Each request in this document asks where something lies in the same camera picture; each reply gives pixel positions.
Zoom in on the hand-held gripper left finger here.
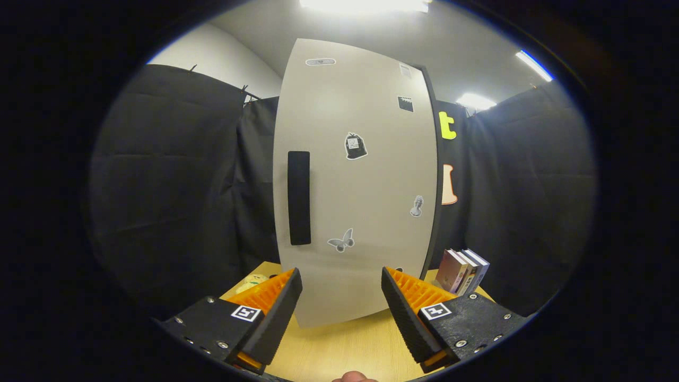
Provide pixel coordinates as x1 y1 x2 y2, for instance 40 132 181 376
159 268 303 375

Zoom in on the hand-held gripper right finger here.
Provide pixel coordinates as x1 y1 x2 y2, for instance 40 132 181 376
381 267 531 375

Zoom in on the black door handle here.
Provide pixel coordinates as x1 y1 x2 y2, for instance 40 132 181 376
288 151 312 246

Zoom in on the beige cabinet door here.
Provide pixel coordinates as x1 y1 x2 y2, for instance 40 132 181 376
273 38 441 328

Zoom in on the yellow plush toy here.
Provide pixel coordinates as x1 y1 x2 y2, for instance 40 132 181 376
236 273 269 294

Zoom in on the maroon cover book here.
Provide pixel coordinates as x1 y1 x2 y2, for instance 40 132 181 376
435 249 470 293

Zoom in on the grey cover book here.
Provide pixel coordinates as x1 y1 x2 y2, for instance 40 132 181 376
455 250 481 295

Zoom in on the small ceiling light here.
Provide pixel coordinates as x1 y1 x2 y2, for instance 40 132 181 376
456 93 498 111

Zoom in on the narrow ceiling light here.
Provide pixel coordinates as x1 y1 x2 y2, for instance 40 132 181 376
516 50 554 82

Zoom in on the long ceiling light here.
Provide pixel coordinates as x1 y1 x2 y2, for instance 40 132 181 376
300 0 431 14

